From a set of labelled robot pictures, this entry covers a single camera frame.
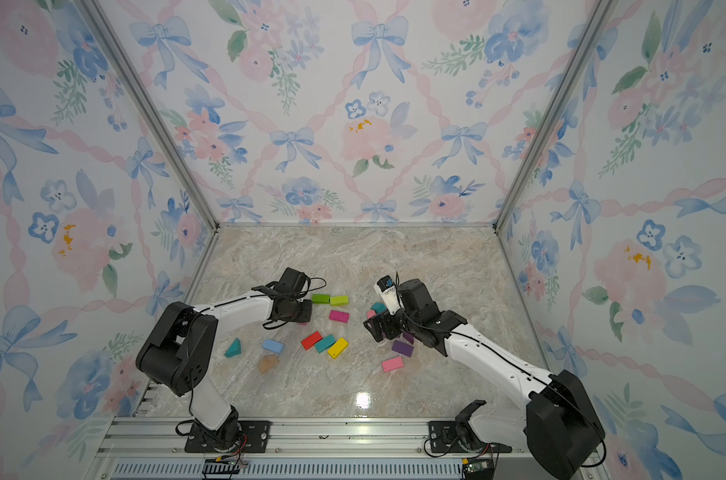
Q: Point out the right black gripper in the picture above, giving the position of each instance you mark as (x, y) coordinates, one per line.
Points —
(376, 327)

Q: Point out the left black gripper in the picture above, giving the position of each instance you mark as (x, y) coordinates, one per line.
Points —
(307, 313)

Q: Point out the lime green block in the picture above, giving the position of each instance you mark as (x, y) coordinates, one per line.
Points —
(339, 300)

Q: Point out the magenta block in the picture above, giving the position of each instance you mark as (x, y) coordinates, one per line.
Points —
(339, 316)

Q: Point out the red block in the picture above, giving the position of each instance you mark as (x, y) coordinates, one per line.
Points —
(311, 340)

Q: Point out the yellow block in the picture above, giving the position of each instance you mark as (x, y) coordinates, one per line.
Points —
(338, 348)

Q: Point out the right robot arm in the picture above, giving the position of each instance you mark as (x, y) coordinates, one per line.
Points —
(554, 419)

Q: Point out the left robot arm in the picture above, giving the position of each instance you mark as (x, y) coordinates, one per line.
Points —
(178, 351)

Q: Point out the purple block lower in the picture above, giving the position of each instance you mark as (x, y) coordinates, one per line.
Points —
(403, 348)

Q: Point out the light blue block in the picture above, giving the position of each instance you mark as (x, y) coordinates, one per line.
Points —
(273, 346)

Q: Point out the teal rectangular block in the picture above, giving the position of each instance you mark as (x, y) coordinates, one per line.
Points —
(325, 343)

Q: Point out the tan wooden block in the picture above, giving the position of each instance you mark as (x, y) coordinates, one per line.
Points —
(267, 363)

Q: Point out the teal triangle block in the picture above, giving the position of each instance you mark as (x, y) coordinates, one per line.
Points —
(234, 349)

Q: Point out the green circuit board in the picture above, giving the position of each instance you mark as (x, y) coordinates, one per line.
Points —
(478, 469)

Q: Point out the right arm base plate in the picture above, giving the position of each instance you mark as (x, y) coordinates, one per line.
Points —
(451, 437)

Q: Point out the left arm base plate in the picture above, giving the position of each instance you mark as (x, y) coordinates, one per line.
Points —
(250, 436)

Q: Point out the left frame post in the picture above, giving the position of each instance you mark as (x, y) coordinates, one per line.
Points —
(97, 21)

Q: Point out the frame post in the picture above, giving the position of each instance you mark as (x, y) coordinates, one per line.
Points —
(97, 21)
(594, 28)

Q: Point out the right frame post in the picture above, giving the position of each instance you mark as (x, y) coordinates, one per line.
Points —
(594, 28)

